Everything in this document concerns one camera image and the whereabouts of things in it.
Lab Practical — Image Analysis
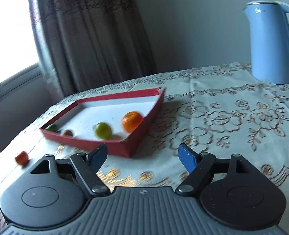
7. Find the window with grey frame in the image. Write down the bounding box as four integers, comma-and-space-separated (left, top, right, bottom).
0, 0, 40, 99

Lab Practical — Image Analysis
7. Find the blue electric kettle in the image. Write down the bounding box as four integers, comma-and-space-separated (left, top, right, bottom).
243, 1, 289, 84

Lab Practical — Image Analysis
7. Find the small brown fruit in box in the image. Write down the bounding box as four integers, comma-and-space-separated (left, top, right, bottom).
62, 129, 73, 137

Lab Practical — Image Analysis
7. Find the brown patterned curtain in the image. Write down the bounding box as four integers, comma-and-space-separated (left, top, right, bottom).
29, 0, 157, 101

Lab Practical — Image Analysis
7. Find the green fruit at box corner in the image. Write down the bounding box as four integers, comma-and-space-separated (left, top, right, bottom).
45, 124, 58, 133

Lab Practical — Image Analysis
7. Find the red shallow cardboard box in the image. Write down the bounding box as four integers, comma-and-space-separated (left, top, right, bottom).
40, 88, 166, 158

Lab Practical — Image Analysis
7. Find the floral gold white tablecloth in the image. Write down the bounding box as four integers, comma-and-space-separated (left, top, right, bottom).
0, 63, 289, 233

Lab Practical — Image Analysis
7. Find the orange mandarin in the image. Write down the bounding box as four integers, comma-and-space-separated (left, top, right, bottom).
15, 151, 29, 166
121, 111, 143, 133

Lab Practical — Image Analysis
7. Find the orange mandarin in box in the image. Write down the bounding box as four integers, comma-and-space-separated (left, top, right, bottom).
121, 111, 143, 133

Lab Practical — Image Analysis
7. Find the green tomato in box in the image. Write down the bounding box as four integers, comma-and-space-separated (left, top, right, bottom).
94, 122, 112, 140

